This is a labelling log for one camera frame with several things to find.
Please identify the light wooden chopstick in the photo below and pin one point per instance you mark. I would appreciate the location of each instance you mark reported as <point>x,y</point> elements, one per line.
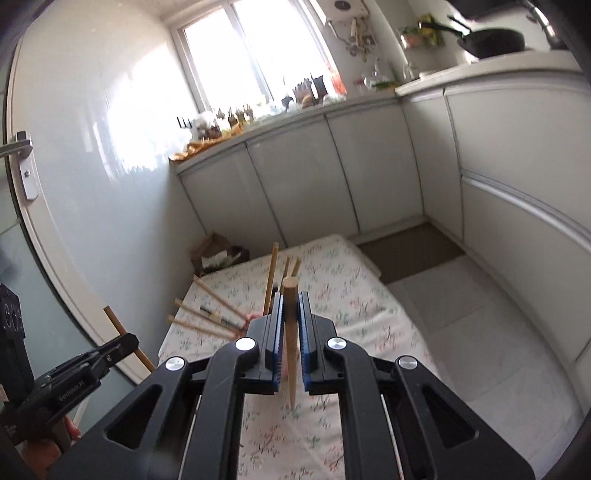
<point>291,295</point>

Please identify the pink perforated utensil box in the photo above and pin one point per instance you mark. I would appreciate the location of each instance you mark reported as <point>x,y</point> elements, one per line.
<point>251,318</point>

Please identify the black wok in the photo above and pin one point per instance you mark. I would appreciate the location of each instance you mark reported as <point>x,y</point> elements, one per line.
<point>496,41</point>

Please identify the brown floor mat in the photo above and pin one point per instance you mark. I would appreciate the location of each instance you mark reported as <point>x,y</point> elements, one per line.
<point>411,251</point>

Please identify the black router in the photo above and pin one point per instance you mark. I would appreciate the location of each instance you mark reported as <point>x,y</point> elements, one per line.
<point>184,123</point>

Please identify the window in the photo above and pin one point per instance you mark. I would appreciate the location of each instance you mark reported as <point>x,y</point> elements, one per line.
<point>221,50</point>

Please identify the white kitchen cabinets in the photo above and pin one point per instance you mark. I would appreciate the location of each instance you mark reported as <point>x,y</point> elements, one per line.
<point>369,175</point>

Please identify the wooden stick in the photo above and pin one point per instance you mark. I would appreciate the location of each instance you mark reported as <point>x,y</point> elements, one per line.
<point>127,339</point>

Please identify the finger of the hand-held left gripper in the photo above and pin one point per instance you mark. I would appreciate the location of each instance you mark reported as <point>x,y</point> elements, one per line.
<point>115,348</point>

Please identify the white water heater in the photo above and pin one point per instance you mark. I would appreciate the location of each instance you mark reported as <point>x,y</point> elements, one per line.
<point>344,9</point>

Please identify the black chopstick gold band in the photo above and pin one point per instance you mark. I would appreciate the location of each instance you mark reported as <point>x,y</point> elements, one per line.
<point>227,319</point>

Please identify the frosted glass door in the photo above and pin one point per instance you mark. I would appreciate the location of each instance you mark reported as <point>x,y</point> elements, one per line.
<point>46,300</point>

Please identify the floral tablecloth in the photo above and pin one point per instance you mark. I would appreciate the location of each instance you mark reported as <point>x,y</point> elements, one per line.
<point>351,304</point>

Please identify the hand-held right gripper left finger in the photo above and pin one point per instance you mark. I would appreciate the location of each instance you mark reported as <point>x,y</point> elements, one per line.
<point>277,332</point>

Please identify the chrome faucet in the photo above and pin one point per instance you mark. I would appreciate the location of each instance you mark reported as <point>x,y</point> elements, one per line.
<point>547,25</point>

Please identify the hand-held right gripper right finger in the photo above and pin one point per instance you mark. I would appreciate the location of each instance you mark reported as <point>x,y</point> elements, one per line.
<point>304,332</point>

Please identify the green snack packet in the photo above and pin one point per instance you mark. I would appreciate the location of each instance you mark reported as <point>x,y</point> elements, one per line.
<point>430,30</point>

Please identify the white countertop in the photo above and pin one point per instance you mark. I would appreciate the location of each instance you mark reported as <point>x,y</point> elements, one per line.
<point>485,64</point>

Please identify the cardboard box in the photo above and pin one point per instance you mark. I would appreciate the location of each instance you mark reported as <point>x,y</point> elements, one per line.
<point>217,251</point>

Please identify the bunch of wooden chopsticks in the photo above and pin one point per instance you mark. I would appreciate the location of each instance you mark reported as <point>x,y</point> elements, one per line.
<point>271,277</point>

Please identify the person's left hand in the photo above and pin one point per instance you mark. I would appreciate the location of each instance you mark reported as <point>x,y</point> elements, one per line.
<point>41,457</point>

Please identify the dark wooden knife block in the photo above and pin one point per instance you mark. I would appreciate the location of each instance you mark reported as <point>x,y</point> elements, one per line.
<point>319,86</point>

